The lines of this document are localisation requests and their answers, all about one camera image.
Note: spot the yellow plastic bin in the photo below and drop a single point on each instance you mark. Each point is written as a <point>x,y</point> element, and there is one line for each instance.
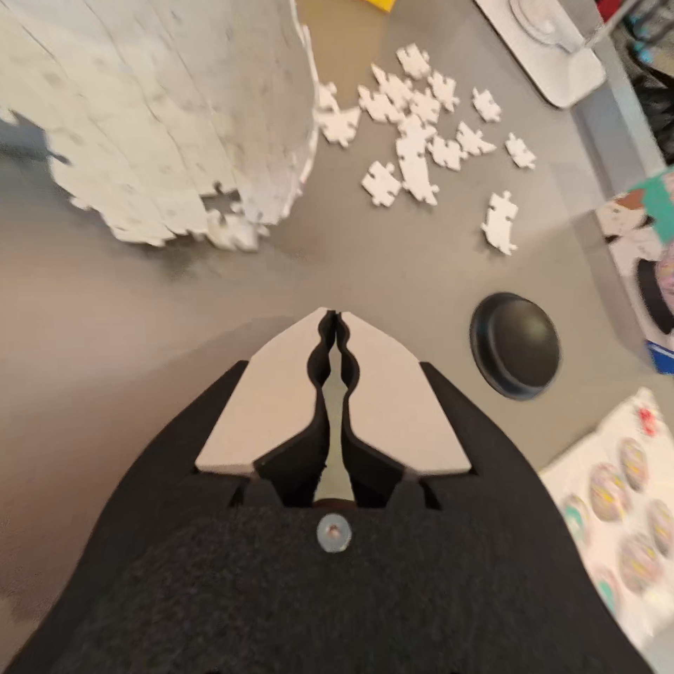
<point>379,4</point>

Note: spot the printed puzzle box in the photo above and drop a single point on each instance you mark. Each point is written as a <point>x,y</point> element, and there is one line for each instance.
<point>642,237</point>

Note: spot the printed sticker sheet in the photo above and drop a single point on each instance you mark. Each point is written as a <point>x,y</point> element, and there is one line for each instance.
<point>621,500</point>

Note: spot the black round puzzle stand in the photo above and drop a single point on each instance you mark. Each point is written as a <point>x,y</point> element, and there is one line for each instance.
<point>521,342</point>

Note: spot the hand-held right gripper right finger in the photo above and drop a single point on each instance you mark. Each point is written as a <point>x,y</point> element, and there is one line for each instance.
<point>405,410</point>

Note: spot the white flat pad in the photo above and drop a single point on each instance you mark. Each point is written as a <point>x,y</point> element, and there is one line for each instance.
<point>568,73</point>

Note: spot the group of white puzzle pieces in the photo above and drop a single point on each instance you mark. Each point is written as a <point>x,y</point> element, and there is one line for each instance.
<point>416,158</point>

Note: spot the partly built colourful puzzle ball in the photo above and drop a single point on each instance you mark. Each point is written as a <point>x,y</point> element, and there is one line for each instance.
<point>158,105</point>

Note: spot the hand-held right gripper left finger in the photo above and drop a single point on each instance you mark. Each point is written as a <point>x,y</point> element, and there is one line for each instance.
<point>268,410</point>

